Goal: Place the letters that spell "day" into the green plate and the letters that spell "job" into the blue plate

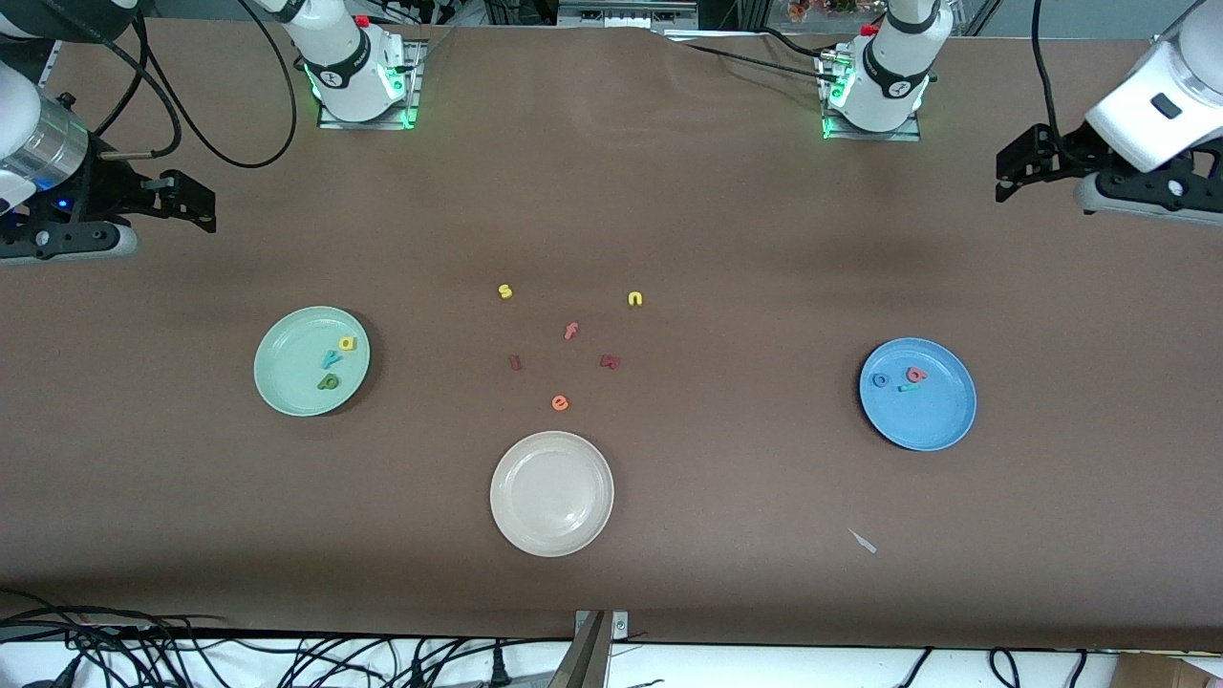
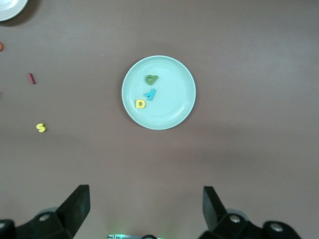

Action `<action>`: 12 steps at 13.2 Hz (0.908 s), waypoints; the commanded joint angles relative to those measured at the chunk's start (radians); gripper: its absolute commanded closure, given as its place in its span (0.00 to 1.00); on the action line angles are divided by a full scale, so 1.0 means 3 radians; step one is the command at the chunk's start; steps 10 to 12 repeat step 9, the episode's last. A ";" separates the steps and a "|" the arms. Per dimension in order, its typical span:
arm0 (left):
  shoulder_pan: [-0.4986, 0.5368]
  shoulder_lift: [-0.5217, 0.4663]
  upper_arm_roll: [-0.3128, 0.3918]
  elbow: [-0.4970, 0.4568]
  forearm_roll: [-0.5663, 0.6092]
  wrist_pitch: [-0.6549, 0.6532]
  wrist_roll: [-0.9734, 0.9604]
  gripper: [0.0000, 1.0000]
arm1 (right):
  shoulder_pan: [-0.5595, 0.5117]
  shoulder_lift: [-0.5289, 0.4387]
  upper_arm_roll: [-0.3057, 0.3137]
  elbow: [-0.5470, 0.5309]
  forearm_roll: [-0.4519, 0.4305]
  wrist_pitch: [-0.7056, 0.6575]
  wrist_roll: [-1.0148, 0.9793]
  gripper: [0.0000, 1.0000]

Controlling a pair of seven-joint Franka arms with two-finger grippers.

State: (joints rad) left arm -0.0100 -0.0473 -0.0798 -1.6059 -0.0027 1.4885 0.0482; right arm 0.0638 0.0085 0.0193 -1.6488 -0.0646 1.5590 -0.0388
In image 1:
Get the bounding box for light green plastic plate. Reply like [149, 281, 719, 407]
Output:
[253, 306, 372, 419]

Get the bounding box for orange artificial flowers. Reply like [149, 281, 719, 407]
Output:
[785, 0, 861, 25]

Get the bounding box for blue plastic plate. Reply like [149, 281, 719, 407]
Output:
[858, 336, 978, 453]

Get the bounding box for brown table cover sheet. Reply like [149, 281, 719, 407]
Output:
[0, 17, 1223, 653]

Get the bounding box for grey metal equipment box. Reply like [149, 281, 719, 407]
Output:
[557, 0, 700, 28]

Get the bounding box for beige plastic plate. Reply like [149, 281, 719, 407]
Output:
[489, 430, 615, 559]

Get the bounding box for cardboard box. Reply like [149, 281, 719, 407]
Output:
[1113, 652, 1223, 688]

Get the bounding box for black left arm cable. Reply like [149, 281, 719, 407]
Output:
[1032, 0, 1063, 140]

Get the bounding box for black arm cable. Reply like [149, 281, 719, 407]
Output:
[1032, 0, 1063, 140]
[91, 0, 299, 171]

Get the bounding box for aluminium frame profile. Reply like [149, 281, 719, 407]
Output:
[1151, 0, 1200, 49]

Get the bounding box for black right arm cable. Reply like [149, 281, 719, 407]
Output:
[91, 0, 299, 171]

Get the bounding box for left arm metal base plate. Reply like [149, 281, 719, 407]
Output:
[817, 48, 923, 142]

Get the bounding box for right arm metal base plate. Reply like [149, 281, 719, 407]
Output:
[317, 38, 423, 131]

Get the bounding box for black cable on table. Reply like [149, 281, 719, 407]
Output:
[659, 31, 842, 85]
[753, 25, 849, 60]

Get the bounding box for brown wooden post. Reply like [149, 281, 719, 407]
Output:
[547, 612, 612, 688]

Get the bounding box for small metal bracket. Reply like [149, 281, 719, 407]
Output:
[573, 610, 630, 643]

